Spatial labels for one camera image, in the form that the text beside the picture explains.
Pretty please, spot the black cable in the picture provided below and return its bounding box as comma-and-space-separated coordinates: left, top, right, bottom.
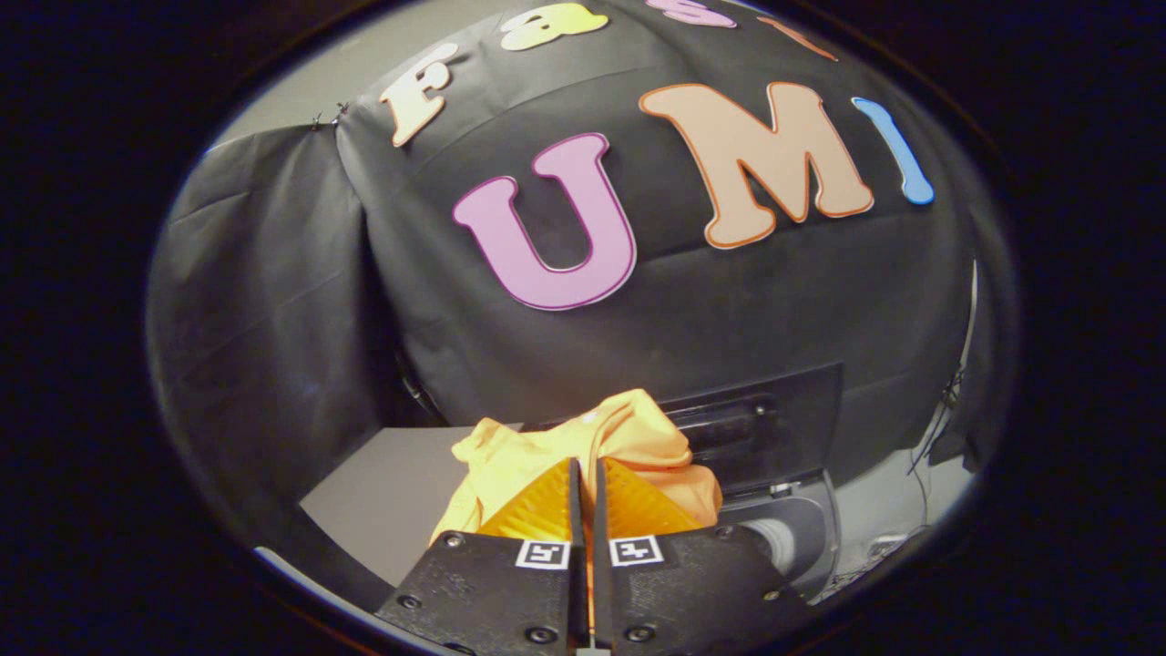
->
911, 364, 967, 475

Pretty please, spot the orange shirt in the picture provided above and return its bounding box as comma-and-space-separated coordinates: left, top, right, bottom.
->
430, 389, 723, 548

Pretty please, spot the black backdrop cloth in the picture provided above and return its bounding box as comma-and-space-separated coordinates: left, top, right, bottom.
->
146, 0, 1017, 548

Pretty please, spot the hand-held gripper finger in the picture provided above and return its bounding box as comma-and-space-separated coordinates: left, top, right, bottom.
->
592, 458, 812, 656
375, 458, 588, 656

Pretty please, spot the beige cabinet with dark sides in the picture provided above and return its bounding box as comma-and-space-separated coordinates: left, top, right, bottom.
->
299, 424, 525, 613

